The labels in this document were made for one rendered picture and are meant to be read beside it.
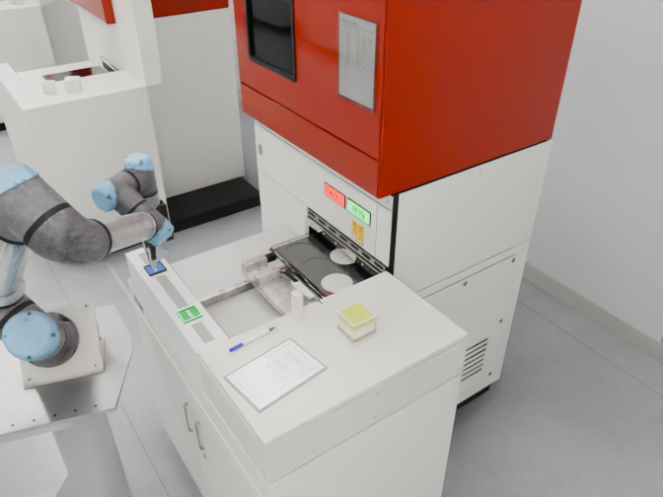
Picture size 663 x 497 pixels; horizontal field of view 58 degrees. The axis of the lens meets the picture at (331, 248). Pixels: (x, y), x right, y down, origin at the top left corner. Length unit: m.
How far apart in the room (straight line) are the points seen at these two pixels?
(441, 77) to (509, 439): 1.60
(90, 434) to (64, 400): 0.26
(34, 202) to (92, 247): 0.14
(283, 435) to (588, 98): 2.19
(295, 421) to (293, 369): 0.16
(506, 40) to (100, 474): 1.78
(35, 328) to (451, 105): 1.22
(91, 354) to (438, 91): 1.19
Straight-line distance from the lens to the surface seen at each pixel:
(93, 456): 2.07
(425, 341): 1.59
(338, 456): 1.57
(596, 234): 3.19
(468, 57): 1.71
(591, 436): 2.82
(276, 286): 1.90
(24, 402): 1.81
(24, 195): 1.29
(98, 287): 3.57
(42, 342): 1.61
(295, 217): 2.23
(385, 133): 1.58
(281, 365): 1.51
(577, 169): 3.14
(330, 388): 1.46
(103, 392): 1.76
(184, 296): 1.78
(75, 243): 1.28
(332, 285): 1.86
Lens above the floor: 2.03
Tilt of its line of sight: 34 degrees down
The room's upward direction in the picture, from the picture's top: straight up
